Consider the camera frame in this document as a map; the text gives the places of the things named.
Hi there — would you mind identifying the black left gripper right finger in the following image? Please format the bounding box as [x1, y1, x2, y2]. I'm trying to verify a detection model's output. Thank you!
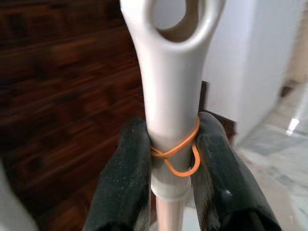
[192, 112, 274, 231]

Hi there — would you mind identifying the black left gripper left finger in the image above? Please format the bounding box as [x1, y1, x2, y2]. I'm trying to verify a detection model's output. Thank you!
[84, 117, 155, 231]

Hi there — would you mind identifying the broom with purple bristles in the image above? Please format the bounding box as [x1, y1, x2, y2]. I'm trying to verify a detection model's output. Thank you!
[119, 0, 227, 231]

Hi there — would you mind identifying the orange rubber band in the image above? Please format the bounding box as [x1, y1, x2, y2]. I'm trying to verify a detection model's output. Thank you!
[150, 115, 202, 178]

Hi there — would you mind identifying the dark wooden staircase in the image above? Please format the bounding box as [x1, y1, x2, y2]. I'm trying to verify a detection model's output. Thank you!
[0, 0, 239, 231]

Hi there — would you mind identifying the beige louvered door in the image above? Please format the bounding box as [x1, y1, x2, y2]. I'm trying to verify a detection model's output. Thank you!
[280, 0, 308, 99]

